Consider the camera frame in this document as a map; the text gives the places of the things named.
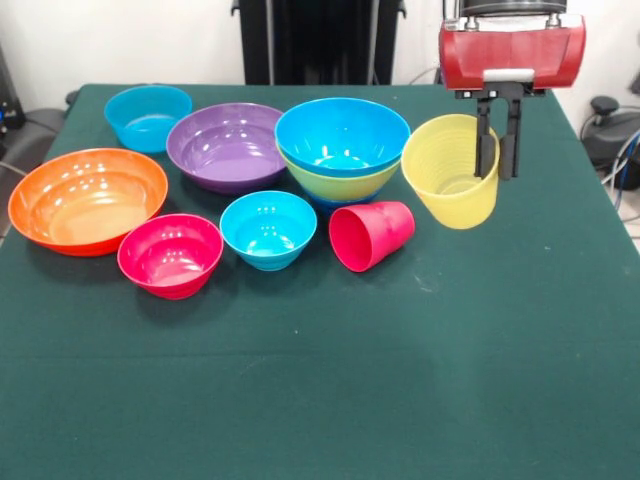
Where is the orange bowl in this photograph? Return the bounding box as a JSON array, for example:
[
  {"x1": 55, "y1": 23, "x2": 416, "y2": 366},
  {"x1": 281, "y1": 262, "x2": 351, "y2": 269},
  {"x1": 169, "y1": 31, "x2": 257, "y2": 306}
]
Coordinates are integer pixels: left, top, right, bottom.
[{"x1": 7, "y1": 147, "x2": 170, "y2": 258}]

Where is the pink bowl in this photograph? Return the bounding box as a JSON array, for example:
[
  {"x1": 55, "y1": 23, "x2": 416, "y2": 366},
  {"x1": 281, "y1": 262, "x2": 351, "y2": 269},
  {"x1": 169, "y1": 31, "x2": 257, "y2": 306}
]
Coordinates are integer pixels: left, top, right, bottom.
[{"x1": 116, "y1": 213, "x2": 226, "y2": 302}]

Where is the large blue bowl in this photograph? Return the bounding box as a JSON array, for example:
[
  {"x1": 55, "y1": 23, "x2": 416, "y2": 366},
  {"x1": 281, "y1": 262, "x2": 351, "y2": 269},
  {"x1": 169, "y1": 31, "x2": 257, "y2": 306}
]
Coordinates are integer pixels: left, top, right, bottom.
[{"x1": 273, "y1": 97, "x2": 413, "y2": 178}]

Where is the yellow cup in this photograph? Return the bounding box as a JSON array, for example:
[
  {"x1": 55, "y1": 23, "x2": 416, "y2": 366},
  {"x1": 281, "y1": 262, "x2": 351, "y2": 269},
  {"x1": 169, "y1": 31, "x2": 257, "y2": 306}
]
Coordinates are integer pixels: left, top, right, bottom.
[{"x1": 400, "y1": 113, "x2": 502, "y2": 231}]

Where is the black hanging cable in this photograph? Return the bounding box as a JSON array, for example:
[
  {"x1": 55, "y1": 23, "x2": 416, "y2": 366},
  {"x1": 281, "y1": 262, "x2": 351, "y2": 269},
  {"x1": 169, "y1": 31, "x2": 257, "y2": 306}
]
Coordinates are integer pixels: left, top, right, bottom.
[{"x1": 433, "y1": 0, "x2": 452, "y2": 86}]

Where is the dark equipment unit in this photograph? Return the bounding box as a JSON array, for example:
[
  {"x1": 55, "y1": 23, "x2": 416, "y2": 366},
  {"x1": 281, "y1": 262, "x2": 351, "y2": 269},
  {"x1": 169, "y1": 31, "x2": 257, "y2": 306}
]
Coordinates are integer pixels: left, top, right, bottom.
[{"x1": 0, "y1": 47, "x2": 26, "y2": 146}]

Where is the pink cup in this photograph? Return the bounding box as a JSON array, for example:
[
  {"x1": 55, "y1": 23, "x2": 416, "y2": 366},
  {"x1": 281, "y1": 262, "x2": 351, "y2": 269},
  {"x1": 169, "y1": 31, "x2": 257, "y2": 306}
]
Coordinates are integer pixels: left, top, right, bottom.
[{"x1": 328, "y1": 200, "x2": 417, "y2": 274}]

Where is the small dark blue bowl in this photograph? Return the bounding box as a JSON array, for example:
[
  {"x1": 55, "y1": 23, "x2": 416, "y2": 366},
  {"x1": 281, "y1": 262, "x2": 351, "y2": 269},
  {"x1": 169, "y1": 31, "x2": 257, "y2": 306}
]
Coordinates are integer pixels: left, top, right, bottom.
[{"x1": 310, "y1": 185, "x2": 387, "y2": 211}]

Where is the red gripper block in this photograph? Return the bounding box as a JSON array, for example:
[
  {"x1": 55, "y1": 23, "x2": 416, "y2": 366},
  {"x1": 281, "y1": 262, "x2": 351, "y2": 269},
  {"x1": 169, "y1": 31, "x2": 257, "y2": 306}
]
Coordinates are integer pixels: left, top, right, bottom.
[{"x1": 438, "y1": 14, "x2": 588, "y2": 182}]

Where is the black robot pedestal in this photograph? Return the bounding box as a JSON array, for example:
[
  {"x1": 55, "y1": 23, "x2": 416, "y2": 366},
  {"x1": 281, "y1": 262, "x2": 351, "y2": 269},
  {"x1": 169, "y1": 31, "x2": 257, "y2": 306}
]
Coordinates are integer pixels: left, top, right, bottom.
[{"x1": 230, "y1": 0, "x2": 407, "y2": 87}]

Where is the small cyan bowl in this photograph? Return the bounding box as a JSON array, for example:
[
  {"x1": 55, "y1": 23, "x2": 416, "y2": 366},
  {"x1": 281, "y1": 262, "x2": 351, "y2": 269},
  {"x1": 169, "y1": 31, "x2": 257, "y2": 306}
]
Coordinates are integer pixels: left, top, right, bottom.
[{"x1": 218, "y1": 189, "x2": 319, "y2": 273}]

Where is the tangle of floor cables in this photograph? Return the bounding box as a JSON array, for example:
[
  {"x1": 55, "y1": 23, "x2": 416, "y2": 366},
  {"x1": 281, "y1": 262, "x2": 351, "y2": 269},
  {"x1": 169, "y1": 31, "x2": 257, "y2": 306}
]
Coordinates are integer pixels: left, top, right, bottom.
[{"x1": 599, "y1": 127, "x2": 640, "y2": 224}]

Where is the translucent blue bowl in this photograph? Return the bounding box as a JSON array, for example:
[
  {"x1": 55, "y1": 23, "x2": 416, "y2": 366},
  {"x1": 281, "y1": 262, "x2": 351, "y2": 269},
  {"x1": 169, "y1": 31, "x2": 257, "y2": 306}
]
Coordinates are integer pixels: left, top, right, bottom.
[{"x1": 103, "y1": 84, "x2": 194, "y2": 154}]

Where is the purple bowl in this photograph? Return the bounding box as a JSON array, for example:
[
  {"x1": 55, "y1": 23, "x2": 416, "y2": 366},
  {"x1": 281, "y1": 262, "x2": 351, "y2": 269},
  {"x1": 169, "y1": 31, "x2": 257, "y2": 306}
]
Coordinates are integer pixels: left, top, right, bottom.
[{"x1": 165, "y1": 102, "x2": 288, "y2": 196}]

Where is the dark green table cloth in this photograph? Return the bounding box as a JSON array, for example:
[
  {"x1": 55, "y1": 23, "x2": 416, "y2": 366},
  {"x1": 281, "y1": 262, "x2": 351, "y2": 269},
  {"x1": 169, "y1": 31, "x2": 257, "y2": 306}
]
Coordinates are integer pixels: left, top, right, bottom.
[{"x1": 0, "y1": 83, "x2": 640, "y2": 480}]

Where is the green bowl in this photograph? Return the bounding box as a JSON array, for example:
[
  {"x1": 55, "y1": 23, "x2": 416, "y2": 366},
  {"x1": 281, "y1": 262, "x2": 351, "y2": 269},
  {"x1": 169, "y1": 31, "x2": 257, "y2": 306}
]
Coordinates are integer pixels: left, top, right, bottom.
[{"x1": 276, "y1": 141, "x2": 409, "y2": 203}]

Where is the grey round floor base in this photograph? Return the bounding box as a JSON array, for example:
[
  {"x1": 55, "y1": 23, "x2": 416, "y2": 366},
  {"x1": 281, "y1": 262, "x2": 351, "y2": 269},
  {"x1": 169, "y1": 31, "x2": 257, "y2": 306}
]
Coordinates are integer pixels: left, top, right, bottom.
[
  {"x1": 0, "y1": 107, "x2": 66, "y2": 171},
  {"x1": 579, "y1": 96, "x2": 640, "y2": 174}
]

